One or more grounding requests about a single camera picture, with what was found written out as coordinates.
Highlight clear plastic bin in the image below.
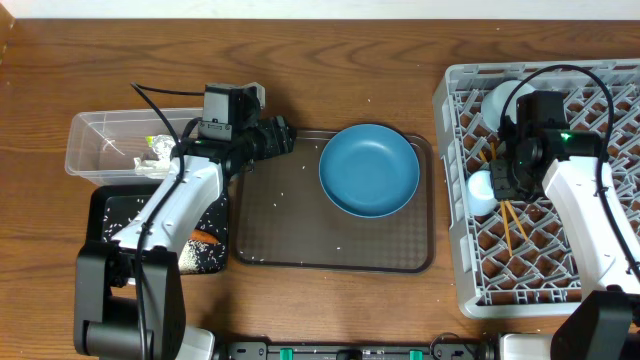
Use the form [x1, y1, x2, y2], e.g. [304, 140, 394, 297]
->
[65, 109, 169, 186]

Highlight dark blue plate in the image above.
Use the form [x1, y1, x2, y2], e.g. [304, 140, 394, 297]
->
[318, 124, 420, 219]

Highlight foil snack wrapper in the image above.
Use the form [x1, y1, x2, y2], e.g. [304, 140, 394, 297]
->
[145, 134, 176, 160]

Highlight white tissue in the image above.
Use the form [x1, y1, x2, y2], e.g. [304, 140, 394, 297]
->
[134, 156, 171, 180]

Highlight light blue bowl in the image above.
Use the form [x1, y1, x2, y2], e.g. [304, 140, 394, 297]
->
[481, 80, 536, 132]

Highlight light blue cup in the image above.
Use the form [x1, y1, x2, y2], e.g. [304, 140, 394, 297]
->
[466, 170, 498, 216]

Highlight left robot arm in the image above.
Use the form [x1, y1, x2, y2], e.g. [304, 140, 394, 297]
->
[73, 83, 296, 360]

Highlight brown serving tray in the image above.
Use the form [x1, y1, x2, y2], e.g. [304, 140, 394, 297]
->
[231, 130, 436, 274]

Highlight white rice pile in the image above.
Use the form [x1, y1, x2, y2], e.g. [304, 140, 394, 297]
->
[102, 194, 229, 275]

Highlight grey dishwasher rack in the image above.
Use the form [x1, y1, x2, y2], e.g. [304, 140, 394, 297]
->
[432, 59, 639, 319]

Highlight wooden chopstick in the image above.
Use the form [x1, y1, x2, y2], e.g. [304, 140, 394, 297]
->
[479, 150, 513, 257]
[490, 142, 529, 241]

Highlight orange carrot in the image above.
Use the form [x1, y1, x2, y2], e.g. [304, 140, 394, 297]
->
[189, 229, 219, 245]

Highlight black waste tray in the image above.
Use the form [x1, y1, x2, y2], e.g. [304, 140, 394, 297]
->
[86, 184, 229, 275]

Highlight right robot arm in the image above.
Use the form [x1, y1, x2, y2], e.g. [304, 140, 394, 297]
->
[490, 91, 639, 359]

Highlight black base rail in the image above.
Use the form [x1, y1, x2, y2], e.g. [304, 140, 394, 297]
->
[211, 332, 501, 360]

